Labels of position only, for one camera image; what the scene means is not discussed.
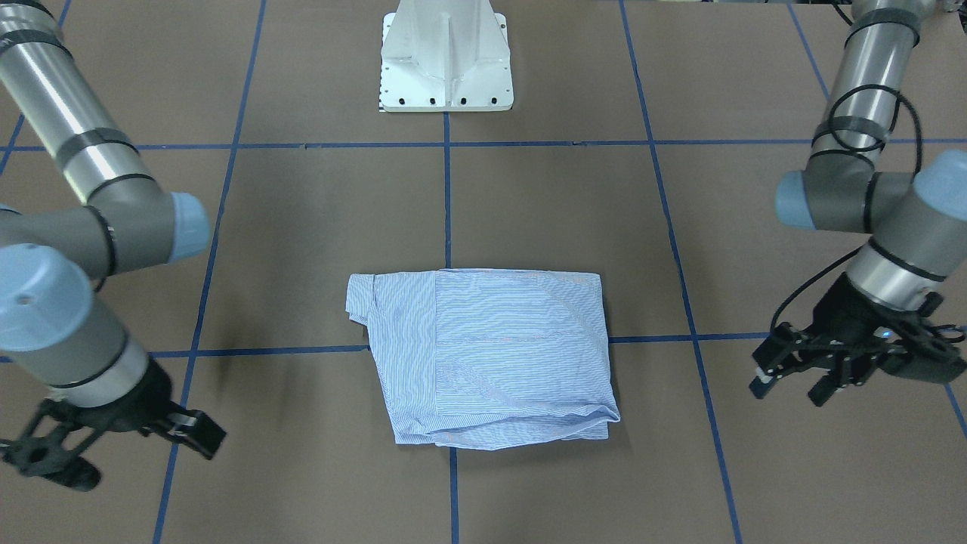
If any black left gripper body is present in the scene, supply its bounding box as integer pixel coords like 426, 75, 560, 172
801, 273, 919, 382

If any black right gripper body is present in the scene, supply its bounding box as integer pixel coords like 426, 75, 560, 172
45, 355, 173, 437

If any blue striped button-up shirt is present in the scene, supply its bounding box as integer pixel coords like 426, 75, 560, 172
345, 268, 621, 451

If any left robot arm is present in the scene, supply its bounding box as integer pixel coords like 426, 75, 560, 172
196, 1, 910, 451

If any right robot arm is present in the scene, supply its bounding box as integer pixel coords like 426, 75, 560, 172
2, 1, 220, 441

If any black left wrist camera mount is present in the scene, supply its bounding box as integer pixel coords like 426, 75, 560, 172
873, 292, 966, 385

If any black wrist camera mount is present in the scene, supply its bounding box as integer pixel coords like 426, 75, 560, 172
1, 399, 107, 492
873, 292, 966, 385

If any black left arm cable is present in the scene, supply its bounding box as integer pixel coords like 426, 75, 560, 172
769, 82, 924, 333

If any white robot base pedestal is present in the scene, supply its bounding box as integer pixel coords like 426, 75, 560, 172
378, 1, 514, 113

